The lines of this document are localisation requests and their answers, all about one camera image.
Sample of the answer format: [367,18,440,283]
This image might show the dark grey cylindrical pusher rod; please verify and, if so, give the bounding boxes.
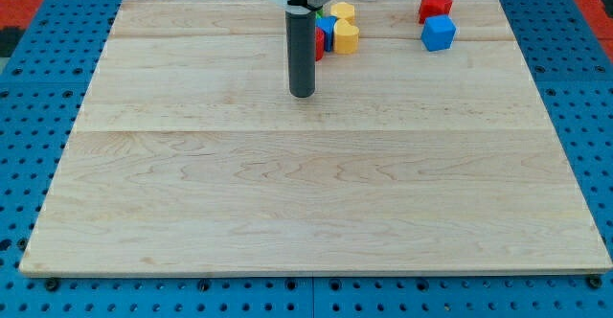
[285,12,316,98]

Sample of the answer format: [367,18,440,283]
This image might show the red block beside rod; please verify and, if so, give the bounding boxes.
[315,27,326,61]

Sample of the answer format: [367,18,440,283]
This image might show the blue cube block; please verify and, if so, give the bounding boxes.
[420,14,456,52]

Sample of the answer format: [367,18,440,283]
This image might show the yellow heart block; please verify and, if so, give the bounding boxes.
[333,19,360,55]

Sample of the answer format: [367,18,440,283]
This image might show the red star block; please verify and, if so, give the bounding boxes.
[419,0,453,24]

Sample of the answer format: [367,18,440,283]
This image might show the yellow hexagon block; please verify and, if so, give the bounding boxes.
[329,2,355,25]

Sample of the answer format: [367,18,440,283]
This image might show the light wooden board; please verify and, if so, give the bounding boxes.
[20,0,612,278]

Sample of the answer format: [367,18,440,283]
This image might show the blue block beside rod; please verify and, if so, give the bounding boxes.
[316,15,337,52]

